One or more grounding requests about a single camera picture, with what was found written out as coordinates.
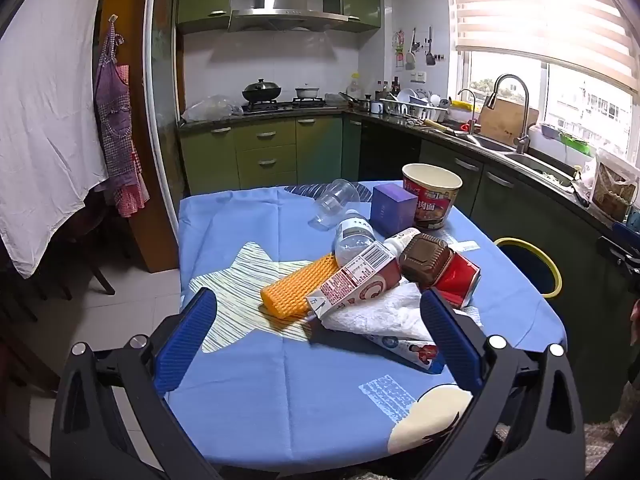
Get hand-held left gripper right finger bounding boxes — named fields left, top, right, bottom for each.
left=420, top=287, right=586, bottom=480

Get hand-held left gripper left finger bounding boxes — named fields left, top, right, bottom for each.
left=50, top=287, right=221, bottom=480

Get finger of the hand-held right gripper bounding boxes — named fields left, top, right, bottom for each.
left=597, top=220, right=640, bottom=281

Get blue cartoon printed wrapper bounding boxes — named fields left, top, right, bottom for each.
left=364, top=332, right=446, bottom=375

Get red snack box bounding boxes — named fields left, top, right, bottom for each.
left=429, top=252, right=482, bottom=309

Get yellow rimmed trash bin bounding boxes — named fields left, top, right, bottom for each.
left=494, top=237, right=563, bottom=301

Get white towel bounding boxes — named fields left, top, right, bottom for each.
left=324, top=282, right=482, bottom=342

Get brown plastic container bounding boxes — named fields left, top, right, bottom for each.
left=398, top=233, right=454, bottom=291

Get red and white drink carton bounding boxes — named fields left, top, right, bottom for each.
left=306, top=227, right=422, bottom=334

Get orange foam net sleeve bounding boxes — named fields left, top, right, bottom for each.
left=260, top=253, right=341, bottom=320

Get red instant noodle cup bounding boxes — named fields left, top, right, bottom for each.
left=401, top=162, right=463, bottom=231

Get clear plastic bottle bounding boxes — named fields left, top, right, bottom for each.
left=333, top=209, right=379, bottom=267

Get purple cardboard box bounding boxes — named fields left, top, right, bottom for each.
left=371, top=183, right=419, bottom=237

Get patterned paper bag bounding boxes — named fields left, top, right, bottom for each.
left=589, top=147, right=639, bottom=222

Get blue printed tablecloth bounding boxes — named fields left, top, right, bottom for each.
left=177, top=180, right=568, bottom=476

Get green plastic tray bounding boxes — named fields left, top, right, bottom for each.
left=557, top=130, right=597, bottom=157

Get dark green side base cabinet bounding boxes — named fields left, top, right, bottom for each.
left=342, top=116, right=640, bottom=423

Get steel kitchen sink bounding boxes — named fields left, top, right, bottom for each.
left=459, top=130, right=576, bottom=182

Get tall steel faucet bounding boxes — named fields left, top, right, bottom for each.
left=485, top=74, right=532, bottom=155

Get wooden cutting board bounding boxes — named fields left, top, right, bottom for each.
left=477, top=105, right=540, bottom=147

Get clear plastic cup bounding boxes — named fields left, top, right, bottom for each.
left=308, top=178, right=361, bottom=231

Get green base cabinet with drawers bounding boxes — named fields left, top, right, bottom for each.
left=178, top=112, right=347, bottom=197

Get purple checked apron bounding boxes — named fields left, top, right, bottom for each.
left=94, top=15, right=151, bottom=219

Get clear plastic bag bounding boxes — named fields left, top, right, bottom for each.
left=180, top=95, right=245, bottom=124

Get dish rack with dishes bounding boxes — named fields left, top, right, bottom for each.
left=382, top=88, right=452, bottom=122

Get white hanging cloth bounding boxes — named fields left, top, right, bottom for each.
left=0, top=0, right=111, bottom=279

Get gas stove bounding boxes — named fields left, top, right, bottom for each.
left=242, top=98, right=327, bottom=114

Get striped window blind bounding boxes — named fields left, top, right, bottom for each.
left=449, top=0, right=640, bottom=92

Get black wok with lid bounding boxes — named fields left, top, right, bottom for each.
left=242, top=78, right=282, bottom=104

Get hanging kitchen utensils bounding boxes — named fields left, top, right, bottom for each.
left=392, top=25, right=446, bottom=72

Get wooden door frame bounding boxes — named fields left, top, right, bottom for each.
left=97, top=0, right=179, bottom=274

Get white sliding door frame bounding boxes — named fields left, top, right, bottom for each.
left=142, top=0, right=194, bottom=199

